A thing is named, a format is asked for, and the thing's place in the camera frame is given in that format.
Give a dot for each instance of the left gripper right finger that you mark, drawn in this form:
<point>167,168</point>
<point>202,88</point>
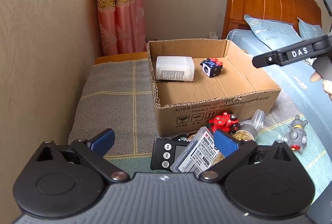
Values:
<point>236,154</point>

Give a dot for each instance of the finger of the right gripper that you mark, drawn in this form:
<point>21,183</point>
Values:
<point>309,48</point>

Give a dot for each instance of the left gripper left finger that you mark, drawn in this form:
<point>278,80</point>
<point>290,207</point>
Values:
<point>91,152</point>

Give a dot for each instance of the red toy train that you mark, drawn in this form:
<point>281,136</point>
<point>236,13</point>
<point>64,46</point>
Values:
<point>226,121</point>

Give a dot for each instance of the clear plastic jar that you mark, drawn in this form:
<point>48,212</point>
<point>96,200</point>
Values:
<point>269,128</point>

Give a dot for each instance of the grey rhino toy figure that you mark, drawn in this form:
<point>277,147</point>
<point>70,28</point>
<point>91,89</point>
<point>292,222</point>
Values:
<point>296,138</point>

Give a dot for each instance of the black digital timer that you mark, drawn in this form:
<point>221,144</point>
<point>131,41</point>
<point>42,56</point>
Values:
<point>167,150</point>

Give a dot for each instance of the person's right hand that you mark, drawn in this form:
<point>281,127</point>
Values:
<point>326,84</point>

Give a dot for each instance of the blue floral pillow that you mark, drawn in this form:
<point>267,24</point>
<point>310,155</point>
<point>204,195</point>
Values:
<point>274,34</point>

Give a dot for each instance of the blue floral bed sheet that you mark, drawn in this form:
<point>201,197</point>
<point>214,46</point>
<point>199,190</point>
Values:
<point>294,79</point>

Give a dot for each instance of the dark blue toy cube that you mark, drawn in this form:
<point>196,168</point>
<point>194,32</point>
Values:
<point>211,67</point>

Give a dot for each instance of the wooden bed headboard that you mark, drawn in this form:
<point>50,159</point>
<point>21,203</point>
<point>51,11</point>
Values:
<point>289,11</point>

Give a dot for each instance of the cardboard box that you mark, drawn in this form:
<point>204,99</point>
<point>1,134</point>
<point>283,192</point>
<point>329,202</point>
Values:
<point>186,106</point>

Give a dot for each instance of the white plastic bottle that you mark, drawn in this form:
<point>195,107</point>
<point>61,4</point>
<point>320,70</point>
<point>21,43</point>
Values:
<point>175,68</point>

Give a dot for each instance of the wooden bench edge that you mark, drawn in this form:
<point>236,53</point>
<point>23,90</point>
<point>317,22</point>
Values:
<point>121,57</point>

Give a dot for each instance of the pink curtain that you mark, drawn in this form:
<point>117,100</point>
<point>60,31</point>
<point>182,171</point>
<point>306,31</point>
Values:
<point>121,26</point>

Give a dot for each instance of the white wall socket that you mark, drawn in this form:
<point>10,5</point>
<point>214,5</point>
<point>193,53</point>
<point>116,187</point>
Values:
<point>213,35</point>

